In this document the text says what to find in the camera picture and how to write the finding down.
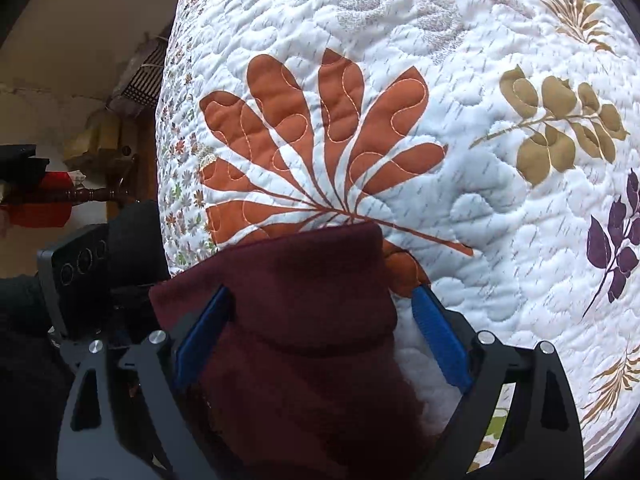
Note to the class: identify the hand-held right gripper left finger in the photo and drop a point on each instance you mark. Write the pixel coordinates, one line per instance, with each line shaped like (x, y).
(200, 332)

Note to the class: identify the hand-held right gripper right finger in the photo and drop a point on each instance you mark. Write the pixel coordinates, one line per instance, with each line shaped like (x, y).
(445, 342)

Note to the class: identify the maroon pants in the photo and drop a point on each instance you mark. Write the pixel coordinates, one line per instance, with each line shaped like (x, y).
(300, 360)

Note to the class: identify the red cloth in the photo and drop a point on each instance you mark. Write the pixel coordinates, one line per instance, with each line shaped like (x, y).
(42, 215)

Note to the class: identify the yellowish bags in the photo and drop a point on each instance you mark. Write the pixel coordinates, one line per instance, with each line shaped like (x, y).
(100, 137)

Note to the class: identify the floral quilted bedspread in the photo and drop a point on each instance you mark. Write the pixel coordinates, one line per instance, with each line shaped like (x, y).
(450, 160)

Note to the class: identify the dark striped basket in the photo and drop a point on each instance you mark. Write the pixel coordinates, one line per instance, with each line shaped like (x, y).
(142, 80)

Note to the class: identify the turned wooden rail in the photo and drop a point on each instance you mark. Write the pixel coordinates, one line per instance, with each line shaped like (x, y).
(95, 194)

